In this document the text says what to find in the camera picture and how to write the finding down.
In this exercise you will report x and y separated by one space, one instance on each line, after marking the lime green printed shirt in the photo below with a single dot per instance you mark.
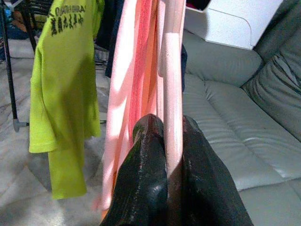
65 94

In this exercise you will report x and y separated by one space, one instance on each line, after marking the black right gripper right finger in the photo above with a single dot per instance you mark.
202 188

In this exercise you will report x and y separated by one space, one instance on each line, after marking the pink plastic clothes hanger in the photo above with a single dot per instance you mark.
172 94

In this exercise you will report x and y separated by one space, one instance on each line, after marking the white box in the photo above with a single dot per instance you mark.
230 26

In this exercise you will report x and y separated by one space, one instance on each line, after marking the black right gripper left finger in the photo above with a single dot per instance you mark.
143 179

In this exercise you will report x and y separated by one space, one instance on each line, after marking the orange fabric pile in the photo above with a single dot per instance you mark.
20 21

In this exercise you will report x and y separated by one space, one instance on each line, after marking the grey leather sofa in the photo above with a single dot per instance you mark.
235 106

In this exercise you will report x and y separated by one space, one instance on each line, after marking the black metal drying rack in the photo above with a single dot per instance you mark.
11 82

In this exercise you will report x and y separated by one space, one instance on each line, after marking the navy blue shirt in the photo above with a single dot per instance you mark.
110 35

